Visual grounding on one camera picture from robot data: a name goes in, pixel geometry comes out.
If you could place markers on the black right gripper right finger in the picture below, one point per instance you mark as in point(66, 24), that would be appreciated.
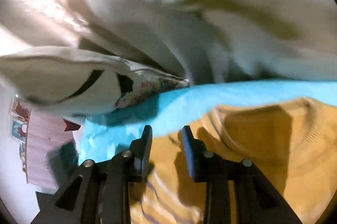
point(237, 192)

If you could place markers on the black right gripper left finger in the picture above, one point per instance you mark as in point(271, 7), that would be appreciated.
point(98, 192)

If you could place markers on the mustard striped knit sweater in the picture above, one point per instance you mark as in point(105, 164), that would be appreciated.
point(292, 143)

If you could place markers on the pink cabinet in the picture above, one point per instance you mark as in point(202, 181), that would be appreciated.
point(44, 133)

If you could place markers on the turquoise cartoon fleece blanket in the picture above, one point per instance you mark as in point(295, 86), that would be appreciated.
point(105, 135)

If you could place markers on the cream floral cushion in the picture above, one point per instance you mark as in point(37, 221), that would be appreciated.
point(75, 83)

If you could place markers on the white leaf print pillow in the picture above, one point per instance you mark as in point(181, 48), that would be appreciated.
point(202, 46)

